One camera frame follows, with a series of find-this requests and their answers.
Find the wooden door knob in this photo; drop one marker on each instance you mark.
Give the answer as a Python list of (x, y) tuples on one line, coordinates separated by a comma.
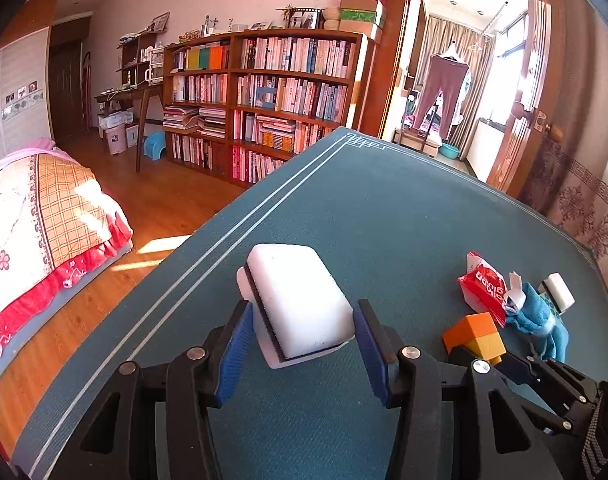
[(544, 125)]

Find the blue cloth with white ribbon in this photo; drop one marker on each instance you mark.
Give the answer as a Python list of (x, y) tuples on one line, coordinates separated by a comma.
[(534, 315)]

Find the wooden bookshelf with books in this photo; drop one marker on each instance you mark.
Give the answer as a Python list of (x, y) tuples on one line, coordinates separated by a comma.
[(284, 85)]

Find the wooden desk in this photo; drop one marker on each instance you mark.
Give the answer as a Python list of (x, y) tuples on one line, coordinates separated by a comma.
[(133, 92)]

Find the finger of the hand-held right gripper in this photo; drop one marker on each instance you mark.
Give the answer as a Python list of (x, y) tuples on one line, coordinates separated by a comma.
[(549, 375), (544, 410)]

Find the wooden door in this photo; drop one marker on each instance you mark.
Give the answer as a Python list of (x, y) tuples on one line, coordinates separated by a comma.
[(524, 60)]

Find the photo frame with plant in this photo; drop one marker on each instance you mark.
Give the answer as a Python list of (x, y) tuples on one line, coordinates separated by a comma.
[(301, 17)]

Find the small white sponge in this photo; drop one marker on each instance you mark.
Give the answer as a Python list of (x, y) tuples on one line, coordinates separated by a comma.
[(559, 292)]

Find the blue plastic basin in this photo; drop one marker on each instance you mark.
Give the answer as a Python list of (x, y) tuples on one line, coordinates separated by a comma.
[(449, 151)]

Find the red glue packet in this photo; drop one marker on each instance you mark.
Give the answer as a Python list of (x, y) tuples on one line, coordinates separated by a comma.
[(484, 285)]

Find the large white sponge dark stripe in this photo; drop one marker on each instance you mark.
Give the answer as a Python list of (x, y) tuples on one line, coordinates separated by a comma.
[(299, 295)]

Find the yellow orange toy brick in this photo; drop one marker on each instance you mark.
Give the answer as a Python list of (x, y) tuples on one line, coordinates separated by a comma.
[(476, 332)]

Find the wooden door frame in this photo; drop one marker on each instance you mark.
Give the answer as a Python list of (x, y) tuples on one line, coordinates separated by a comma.
[(384, 50)]

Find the small wooden desk shelf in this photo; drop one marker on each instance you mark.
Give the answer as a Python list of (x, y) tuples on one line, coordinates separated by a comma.
[(138, 55)]

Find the stack of cardboard boxes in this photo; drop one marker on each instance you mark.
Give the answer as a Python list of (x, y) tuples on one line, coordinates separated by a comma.
[(361, 10)]

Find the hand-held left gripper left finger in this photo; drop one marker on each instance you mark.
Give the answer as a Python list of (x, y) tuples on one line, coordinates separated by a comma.
[(233, 360)]

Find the white trash bin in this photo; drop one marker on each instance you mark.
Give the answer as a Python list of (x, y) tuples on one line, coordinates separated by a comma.
[(115, 140)]

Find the hanging mauve pants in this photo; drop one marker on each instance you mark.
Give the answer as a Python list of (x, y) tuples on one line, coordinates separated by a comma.
[(441, 90)]

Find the wardrobe with sliding doors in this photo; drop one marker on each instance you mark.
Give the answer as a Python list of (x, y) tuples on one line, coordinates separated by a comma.
[(13, 90)]

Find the patterned beige curtain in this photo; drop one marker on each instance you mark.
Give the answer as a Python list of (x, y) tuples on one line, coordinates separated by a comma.
[(584, 210)]

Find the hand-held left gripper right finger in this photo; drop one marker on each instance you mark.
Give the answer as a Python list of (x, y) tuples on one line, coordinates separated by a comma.
[(374, 360)]

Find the teal table mat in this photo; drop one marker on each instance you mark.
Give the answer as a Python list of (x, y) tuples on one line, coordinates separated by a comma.
[(384, 220)]

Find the bed with checked floral blanket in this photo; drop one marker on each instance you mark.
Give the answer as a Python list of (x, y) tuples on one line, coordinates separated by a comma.
[(28, 240)]

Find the blue plastic stool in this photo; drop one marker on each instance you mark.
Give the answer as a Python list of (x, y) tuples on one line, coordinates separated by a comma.
[(153, 146)]

